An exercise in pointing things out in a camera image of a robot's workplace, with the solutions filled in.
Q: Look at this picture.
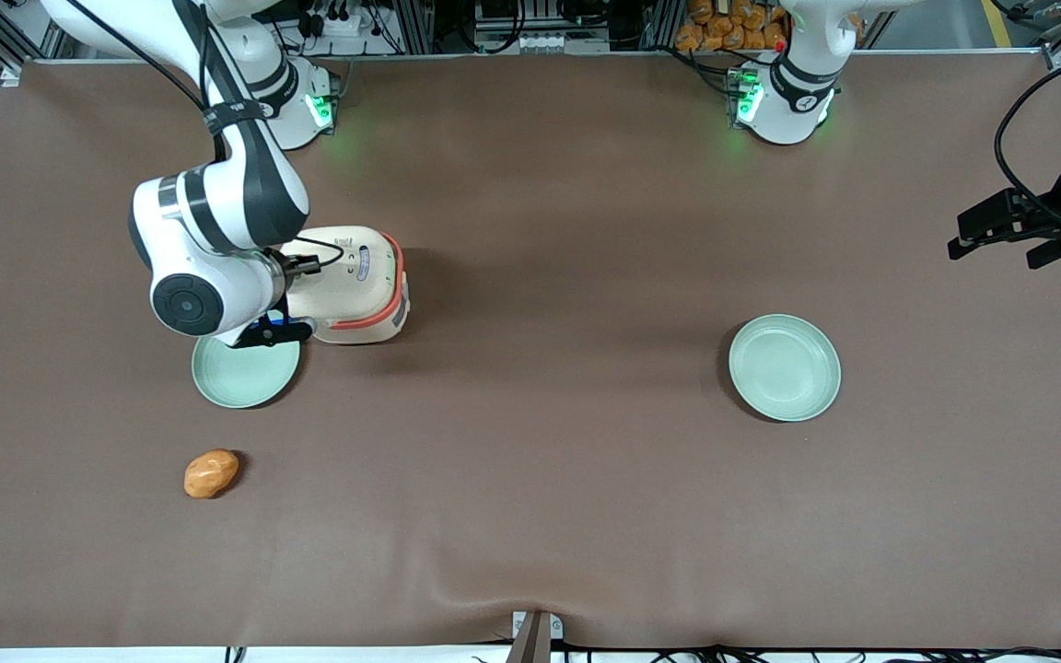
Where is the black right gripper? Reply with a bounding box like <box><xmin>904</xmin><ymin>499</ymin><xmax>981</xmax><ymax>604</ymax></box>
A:
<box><xmin>259</xmin><ymin>276</ymin><xmax>291</xmax><ymax>323</ymax></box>

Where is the beige rice cooker orange trim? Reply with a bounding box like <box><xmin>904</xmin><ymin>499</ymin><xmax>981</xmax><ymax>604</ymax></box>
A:
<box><xmin>274</xmin><ymin>226</ymin><xmax>411</xmax><ymax>345</ymax></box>

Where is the pale green round plate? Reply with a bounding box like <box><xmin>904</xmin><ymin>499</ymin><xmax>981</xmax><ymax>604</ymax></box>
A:
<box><xmin>728</xmin><ymin>314</ymin><xmax>842</xmax><ymax>423</ymax></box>
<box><xmin>192</xmin><ymin>333</ymin><xmax>301</xmax><ymax>410</ymax></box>

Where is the orange bread roll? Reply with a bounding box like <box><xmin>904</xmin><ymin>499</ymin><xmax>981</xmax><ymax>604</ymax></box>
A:
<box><xmin>183</xmin><ymin>448</ymin><xmax>240</xmax><ymax>500</ymax></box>

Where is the white power strip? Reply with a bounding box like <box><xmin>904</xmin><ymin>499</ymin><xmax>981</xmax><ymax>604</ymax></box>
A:
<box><xmin>305</xmin><ymin>0</ymin><xmax>390</xmax><ymax>40</ymax></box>

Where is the brown table cloth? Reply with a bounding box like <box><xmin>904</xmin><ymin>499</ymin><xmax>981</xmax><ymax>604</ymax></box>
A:
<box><xmin>0</xmin><ymin>51</ymin><xmax>1061</xmax><ymax>650</ymax></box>

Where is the orange items pile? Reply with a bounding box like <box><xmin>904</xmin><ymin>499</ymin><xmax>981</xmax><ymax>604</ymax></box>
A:
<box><xmin>675</xmin><ymin>0</ymin><xmax>789</xmax><ymax>52</ymax></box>

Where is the white terminal block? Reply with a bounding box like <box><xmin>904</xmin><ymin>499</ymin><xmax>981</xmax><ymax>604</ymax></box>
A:
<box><xmin>512</xmin><ymin>31</ymin><xmax>611</xmax><ymax>54</ymax></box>

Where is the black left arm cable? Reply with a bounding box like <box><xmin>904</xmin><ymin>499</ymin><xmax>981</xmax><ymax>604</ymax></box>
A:
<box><xmin>994</xmin><ymin>51</ymin><xmax>1061</xmax><ymax>231</ymax></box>

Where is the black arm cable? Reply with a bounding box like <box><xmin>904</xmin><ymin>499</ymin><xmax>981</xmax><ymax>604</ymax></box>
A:
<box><xmin>994</xmin><ymin>51</ymin><xmax>1061</xmax><ymax>231</ymax></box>
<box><xmin>64</xmin><ymin>0</ymin><xmax>348</xmax><ymax>277</ymax></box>

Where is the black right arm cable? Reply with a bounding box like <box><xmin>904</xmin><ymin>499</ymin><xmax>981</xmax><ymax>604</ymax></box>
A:
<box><xmin>64</xmin><ymin>0</ymin><xmax>348</xmax><ymax>277</ymax></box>

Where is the metal table edge bracket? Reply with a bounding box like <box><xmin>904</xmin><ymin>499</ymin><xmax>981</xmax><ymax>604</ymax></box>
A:
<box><xmin>505</xmin><ymin>610</ymin><xmax>565</xmax><ymax>663</ymax></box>

